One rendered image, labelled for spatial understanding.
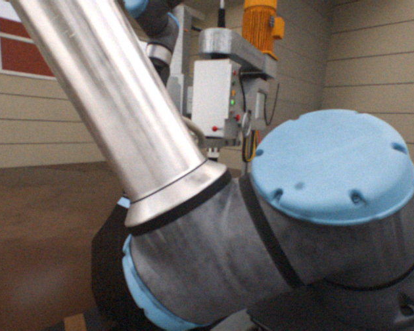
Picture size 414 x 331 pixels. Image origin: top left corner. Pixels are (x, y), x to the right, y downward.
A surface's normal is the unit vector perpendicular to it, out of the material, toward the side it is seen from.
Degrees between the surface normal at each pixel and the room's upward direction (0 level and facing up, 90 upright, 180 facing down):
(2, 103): 90
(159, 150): 79
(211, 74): 90
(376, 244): 119
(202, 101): 90
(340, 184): 43
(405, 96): 90
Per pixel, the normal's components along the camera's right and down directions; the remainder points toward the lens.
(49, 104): 0.73, 0.15
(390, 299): -0.07, 0.39
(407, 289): 0.18, 0.24
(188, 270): -0.22, 0.21
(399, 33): -0.68, 0.08
